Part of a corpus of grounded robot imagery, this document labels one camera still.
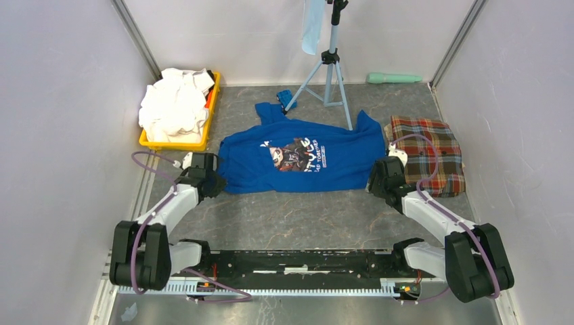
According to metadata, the yellow plastic tray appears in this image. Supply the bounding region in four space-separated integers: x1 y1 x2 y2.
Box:
139 70 222 152

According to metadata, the small blue object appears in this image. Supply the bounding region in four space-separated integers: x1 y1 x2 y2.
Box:
276 89 293 109

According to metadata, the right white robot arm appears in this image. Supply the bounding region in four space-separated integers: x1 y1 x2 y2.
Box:
366 156 515 303

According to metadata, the folded plaid shirt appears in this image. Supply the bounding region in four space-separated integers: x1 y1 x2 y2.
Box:
386 115 466 198

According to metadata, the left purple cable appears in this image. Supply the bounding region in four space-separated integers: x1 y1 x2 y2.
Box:
130 151 255 305

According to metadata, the white crumpled garment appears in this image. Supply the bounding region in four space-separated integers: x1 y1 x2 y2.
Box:
137 67 216 144

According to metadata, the blue printed t-shirt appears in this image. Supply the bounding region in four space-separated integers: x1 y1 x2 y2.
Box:
218 102 386 194

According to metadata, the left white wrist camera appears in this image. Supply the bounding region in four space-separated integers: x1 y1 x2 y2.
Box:
172 152 194 170

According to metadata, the mint green cylinder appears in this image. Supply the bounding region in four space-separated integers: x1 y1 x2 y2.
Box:
366 72 422 84

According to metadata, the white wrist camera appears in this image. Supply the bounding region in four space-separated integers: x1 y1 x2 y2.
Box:
387 143 408 167
172 152 194 170

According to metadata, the orange garment in tray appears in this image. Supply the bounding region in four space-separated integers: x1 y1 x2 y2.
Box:
204 87 215 109

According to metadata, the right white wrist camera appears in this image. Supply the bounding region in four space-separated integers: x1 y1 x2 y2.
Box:
387 143 408 167

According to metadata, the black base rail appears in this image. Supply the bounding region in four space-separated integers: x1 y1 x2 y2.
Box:
198 249 422 290

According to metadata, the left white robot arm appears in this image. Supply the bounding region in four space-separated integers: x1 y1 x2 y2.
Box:
109 152 226 294

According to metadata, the purple cable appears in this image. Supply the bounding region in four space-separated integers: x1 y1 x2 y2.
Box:
389 133 502 306
130 151 255 305

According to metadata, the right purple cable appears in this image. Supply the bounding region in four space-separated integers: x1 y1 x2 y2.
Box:
389 133 502 306

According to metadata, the light blue music stand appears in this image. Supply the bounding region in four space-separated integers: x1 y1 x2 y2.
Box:
282 0 353 131

